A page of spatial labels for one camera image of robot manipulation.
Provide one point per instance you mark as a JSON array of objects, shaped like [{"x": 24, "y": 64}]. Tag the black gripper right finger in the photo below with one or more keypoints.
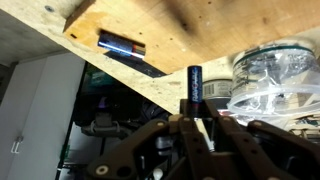
[{"x": 240, "y": 146}]

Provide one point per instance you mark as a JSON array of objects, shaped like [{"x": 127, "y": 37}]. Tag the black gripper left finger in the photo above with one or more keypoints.
[{"x": 196, "y": 150}]

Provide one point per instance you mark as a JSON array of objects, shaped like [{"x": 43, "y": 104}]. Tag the blue Rayovac AA battery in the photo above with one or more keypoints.
[
  {"x": 120, "y": 46},
  {"x": 194, "y": 86}
]

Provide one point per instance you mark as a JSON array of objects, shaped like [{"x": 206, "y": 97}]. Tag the square wooden board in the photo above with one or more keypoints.
[{"x": 200, "y": 33}]

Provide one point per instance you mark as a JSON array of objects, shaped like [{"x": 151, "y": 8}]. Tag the short round metal tin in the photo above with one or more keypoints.
[{"x": 216, "y": 89}]

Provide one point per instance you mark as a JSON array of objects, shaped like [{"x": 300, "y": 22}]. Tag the clear plastic tub green rim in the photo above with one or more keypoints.
[{"x": 273, "y": 66}]

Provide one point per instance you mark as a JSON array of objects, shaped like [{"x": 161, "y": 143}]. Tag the black duffel bag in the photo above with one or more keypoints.
[{"x": 103, "y": 123}]

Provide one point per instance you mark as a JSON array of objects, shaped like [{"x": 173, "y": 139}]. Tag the teal box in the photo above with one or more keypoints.
[{"x": 96, "y": 83}]

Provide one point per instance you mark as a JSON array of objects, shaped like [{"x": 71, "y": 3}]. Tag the black metal shelf rack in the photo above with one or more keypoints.
[{"x": 69, "y": 133}]

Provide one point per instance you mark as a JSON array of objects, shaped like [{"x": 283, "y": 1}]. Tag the white cabinet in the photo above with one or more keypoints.
[{"x": 33, "y": 116}]

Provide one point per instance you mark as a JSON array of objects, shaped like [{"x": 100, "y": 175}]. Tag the black frame wooden workbench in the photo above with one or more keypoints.
[{"x": 33, "y": 23}]

